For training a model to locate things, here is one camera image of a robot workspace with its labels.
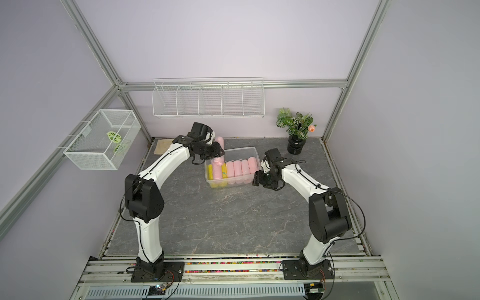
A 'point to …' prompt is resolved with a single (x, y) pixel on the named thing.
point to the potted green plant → (297, 128)
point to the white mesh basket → (101, 145)
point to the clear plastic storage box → (232, 155)
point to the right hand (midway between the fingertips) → (257, 182)
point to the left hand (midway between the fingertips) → (222, 153)
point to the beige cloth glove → (162, 145)
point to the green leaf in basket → (114, 137)
